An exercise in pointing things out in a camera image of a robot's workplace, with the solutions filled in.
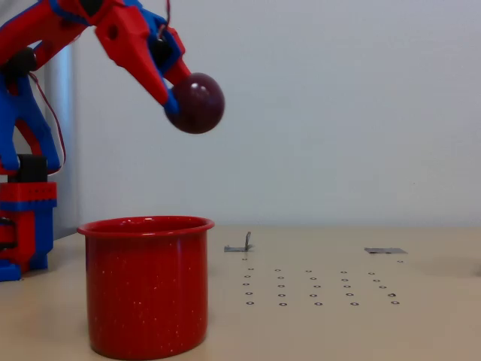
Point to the red speckled enamel mug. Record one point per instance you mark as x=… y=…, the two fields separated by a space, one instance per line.
x=146 y=289

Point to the flat grey metal plate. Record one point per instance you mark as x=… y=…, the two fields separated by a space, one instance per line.
x=385 y=250

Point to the vertical silver metal pole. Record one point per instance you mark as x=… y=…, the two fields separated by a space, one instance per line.
x=69 y=150

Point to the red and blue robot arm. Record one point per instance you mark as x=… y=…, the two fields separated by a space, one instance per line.
x=22 y=34

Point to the dark purple plum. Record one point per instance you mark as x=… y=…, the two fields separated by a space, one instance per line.
x=199 y=105

